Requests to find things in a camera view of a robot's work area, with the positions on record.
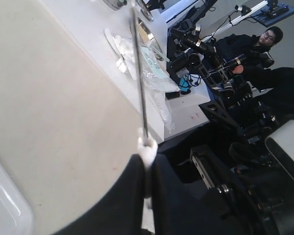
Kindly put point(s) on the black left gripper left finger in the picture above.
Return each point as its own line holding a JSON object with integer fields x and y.
{"x": 120, "y": 210}

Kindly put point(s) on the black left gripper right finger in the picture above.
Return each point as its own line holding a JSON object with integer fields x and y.
{"x": 177, "y": 212}

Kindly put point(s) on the white marshmallow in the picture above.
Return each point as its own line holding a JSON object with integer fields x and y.
{"x": 147, "y": 150}

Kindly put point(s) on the thin metal skewer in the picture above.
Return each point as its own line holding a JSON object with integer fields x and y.
{"x": 139, "y": 70}

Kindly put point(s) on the white plastic tray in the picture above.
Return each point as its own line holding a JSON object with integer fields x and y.
{"x": 16, "y": 216}

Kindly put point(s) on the clear plastic bag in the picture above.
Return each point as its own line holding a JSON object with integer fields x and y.
{"x": 156, "y": 79}

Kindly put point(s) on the black leader robot arms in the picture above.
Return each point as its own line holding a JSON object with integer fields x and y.
{"x": 210, "y": 61}

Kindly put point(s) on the person in black jacket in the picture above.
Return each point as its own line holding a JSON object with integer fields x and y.
{"x": 280, "y": 81}

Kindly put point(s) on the metal bowl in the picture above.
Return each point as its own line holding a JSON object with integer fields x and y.
{"x": 148, "y": 39}

